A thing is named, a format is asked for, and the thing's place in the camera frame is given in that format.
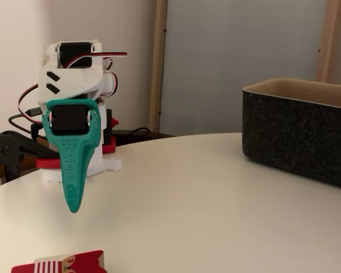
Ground black power cable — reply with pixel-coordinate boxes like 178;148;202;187
113;126;151;140

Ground light wooden post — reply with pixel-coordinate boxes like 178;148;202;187
148;0;169;134
314;0;341;84

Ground black clamp with red pad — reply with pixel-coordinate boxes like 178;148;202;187
0;130;61;183
101;109;120;155

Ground black USB cable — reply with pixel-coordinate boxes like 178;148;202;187
7;107;48;140

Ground red white black servo cable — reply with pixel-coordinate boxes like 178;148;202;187
63;51;128;69
101;58;119;100
17;82;45;126

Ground red-topped wooden block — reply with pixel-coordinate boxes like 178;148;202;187
10;249;107;273

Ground dark grey felt box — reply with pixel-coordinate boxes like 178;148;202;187
241;78;341;191

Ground grey panel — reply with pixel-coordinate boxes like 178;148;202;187
159;0;329;137

